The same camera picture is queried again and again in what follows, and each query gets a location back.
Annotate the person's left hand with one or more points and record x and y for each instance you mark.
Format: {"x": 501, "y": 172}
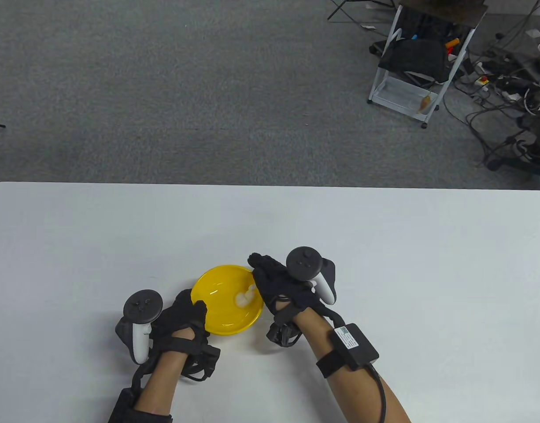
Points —
{"x": 179, "y": 319}

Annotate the person's right hand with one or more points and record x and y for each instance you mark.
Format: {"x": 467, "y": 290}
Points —
{"x": 279, "y": 286}

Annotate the yellow bowl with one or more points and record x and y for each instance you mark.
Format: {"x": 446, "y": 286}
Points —
{"x": 217, "y": 304}

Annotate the dark grey right hand controller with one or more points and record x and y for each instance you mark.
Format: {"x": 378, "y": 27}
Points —
{"x": 304, "y": 263}

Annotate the dark grey hand controller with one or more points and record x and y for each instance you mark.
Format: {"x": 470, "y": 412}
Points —
{"x": 304, "y": 263}
{"x": 142, "y": 306}

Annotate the dark grey left hand controller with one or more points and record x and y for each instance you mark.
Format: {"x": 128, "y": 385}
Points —
{"x": 142, "y": 306}

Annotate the white rolling shelf cart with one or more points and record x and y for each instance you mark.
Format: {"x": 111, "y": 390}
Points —
{"x": 386, "y": 94}

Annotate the brown item in tray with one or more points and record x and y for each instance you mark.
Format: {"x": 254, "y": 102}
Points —
{"x": 425, "y": 103}

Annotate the black bag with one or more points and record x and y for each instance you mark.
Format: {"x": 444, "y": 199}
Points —
{"x": 415, "y": 59}

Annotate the black wheeled equipment base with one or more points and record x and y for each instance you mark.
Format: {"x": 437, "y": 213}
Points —
{"x": 532, "y": 161}

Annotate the black tripod legs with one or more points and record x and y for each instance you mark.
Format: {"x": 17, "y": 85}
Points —
{"x": 340, "y": 9}

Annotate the red emergency button box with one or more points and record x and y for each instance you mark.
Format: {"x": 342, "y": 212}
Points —
{"x": 482, "y": 80}

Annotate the orange tool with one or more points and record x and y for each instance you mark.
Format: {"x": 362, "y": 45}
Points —
{"x": 452, "y": 42}

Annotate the white paper sheet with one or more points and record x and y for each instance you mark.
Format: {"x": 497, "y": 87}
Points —
{"x": 534, "y": 33}

